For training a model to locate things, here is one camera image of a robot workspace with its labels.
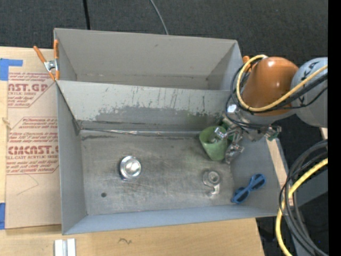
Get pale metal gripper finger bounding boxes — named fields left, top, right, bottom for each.
left=210, top=126, right=231, bottom=143
left=225, top=141, right=245, bottom=165

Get green cup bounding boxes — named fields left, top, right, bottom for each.
left=199, top=125, right=229, bottom=162

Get clear glass mug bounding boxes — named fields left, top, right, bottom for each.
left=201, top=169, right=222, bottom=197

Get blue sunglasses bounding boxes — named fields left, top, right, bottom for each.
left=230, top=173, right=267, bottom=204

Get grey metal bin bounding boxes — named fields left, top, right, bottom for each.
left=53, top=27, right=290, bottom=236

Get clear round glass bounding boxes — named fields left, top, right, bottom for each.
left=118, top=155, right=142, bottom=181

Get brown cardboard board red print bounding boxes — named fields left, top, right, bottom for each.
left=0, top=46, right=63, bottom=230

